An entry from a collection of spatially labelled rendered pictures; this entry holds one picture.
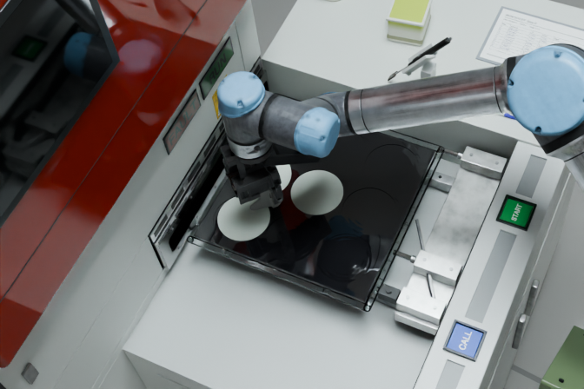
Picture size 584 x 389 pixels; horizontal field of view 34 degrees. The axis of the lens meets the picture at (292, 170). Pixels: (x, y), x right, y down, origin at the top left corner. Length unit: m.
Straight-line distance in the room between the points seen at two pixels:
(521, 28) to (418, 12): 0.21
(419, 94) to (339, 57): 0.41
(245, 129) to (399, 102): 0.25
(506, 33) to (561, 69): 0.63
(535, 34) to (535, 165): 0.30
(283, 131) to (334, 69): 0.44
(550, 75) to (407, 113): 0.30
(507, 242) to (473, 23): 0.50
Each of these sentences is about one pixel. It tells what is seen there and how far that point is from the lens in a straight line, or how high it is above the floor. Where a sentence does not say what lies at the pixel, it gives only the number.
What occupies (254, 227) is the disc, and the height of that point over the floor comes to 0.90.
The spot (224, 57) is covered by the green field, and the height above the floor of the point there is 1.10.
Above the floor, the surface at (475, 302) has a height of 0.96.
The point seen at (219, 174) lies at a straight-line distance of 1.87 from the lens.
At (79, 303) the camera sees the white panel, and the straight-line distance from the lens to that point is 1.58.
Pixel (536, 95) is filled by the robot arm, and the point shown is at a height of 1.38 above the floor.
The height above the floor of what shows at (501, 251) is 0.96.
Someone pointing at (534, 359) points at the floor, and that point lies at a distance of 2.64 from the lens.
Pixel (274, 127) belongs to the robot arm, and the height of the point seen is 1.23.
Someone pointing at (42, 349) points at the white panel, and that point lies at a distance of 1.54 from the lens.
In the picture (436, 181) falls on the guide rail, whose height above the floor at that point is 0.85.
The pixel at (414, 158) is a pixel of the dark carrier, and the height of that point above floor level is 0.90.
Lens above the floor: 2.42
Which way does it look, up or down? 56 degrees down
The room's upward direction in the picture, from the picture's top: 10 degrees counter-clockwise
